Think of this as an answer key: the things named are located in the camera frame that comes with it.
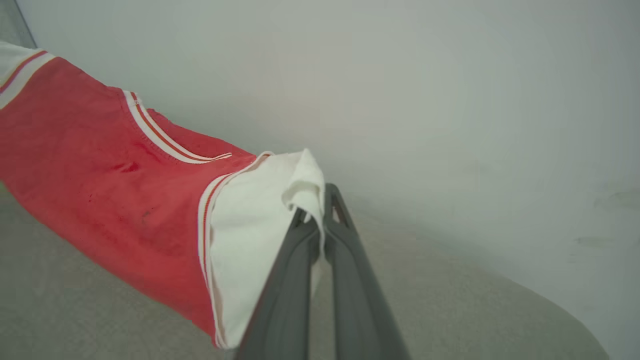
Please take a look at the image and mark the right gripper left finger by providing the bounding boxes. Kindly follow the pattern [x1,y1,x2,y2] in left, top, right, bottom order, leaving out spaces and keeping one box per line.
[235,208,321,360]

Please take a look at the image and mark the grey fabric sofa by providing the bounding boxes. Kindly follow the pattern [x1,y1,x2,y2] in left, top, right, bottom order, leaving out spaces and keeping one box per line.
[0,182,611,360]

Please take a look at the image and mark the red white sports jersey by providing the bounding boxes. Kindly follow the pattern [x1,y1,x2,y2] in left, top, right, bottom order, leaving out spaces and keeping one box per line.
[0,41,327,350]

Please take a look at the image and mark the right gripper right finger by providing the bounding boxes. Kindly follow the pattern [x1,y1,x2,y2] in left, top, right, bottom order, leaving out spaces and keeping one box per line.
[323,183,411,360]

